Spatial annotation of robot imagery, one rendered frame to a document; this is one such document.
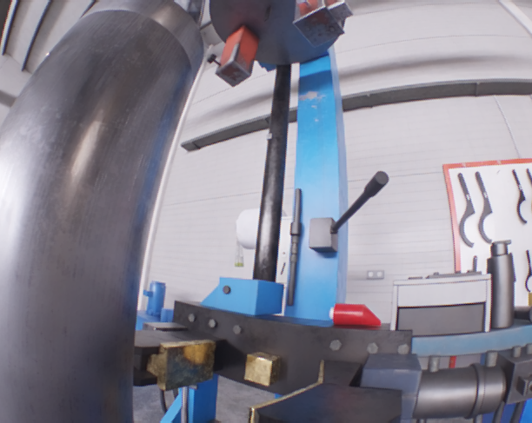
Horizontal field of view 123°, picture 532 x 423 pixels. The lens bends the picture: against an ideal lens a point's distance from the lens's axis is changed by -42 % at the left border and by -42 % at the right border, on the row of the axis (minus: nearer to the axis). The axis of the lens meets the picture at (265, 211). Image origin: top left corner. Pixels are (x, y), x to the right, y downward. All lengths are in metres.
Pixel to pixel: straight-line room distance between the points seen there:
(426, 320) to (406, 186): 2.13
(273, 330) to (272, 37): 1.13
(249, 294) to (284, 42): 1.04
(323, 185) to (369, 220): 1.63
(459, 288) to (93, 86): 0.67
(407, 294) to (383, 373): 0.20
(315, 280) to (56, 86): 0.81
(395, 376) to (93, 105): 0.53
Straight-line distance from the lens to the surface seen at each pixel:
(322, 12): 0.77
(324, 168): 0.94
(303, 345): 0.62
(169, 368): 0.57
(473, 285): 0.60
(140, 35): 0.29
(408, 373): 0.46
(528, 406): 1.57
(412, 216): 2.50
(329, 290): 0.82
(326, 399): 0.38
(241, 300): 0.74
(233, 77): 0.99
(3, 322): 0.21
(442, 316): 0.59
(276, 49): 1.23
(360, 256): 2.44
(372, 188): 0.44
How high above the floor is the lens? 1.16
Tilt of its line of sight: 18 degrees up
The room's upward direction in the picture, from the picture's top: 6 degrees clockwise
